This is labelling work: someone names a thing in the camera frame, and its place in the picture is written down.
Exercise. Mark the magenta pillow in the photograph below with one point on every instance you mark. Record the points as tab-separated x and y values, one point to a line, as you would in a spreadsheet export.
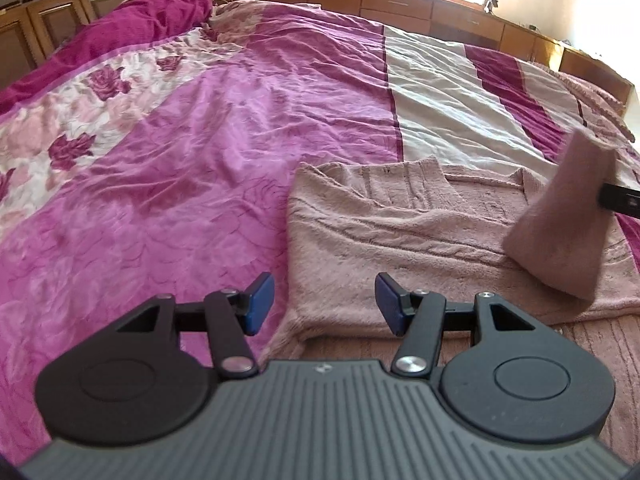
110	35

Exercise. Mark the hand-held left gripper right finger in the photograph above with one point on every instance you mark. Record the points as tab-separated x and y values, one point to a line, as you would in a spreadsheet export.
390	305

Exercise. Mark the magenta and white striped bedspread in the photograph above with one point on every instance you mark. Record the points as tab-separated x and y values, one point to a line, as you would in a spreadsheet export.
225	135

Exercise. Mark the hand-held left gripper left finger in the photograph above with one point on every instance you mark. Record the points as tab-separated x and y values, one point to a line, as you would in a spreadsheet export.
260	305

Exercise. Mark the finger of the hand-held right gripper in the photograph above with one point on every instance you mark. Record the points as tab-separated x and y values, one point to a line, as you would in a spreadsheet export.
622	200

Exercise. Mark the pink knitted sweater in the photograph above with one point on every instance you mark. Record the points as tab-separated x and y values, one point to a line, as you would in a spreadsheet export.
400	240

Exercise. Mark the pink frilled knit blanket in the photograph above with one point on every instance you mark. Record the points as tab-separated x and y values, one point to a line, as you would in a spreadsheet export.
600	100

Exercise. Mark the dark wooden headboard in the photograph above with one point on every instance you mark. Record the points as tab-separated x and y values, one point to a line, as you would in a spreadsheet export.
45	10

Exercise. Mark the small dark figurine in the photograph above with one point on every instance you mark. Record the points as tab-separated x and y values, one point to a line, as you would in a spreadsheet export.
492	4

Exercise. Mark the wooden cabinet unit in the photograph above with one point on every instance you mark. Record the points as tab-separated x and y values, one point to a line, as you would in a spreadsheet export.
425	10

